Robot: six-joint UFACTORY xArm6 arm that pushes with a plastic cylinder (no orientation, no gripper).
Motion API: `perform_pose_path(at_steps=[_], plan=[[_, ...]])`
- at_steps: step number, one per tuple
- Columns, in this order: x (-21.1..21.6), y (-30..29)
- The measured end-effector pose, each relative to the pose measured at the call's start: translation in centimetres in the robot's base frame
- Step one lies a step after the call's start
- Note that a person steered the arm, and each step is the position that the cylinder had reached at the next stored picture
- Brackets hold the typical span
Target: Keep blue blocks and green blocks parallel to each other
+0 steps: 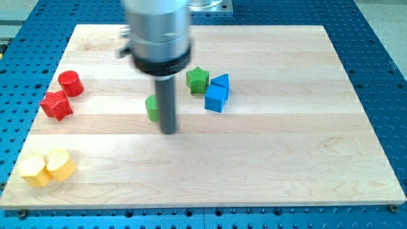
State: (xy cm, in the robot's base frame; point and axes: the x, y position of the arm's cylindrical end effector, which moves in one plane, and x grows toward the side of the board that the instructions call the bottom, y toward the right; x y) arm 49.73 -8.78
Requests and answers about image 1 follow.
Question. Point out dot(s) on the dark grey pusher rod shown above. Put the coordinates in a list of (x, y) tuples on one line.
[(165, 95)]

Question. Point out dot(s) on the green cylinder block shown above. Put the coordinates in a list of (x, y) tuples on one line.
[(152, 108)]

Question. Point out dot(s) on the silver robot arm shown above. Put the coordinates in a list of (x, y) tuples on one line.
[(160, 45)]

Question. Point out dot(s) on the green star block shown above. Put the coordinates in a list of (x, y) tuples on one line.
[(197, 80)]

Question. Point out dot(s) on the blue cube block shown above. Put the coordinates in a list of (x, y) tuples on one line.
[(215, 98)]

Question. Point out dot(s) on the blue triangle block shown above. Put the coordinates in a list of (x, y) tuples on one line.
[(222, 81)]

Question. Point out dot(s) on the red cylinder block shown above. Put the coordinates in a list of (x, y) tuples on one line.
[(70, 83)]

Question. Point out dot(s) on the light wooden board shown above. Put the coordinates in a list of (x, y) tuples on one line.
[(293, 131)]

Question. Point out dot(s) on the red star block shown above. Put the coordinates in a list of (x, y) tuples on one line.
[(56, 104)]

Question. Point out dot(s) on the yellow hexagon block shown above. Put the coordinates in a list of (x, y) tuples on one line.
[(33, 170)]

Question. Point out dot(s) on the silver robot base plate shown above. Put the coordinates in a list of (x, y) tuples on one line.
[(211, 7)]

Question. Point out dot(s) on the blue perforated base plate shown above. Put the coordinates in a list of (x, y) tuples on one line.
[(33, 56)]

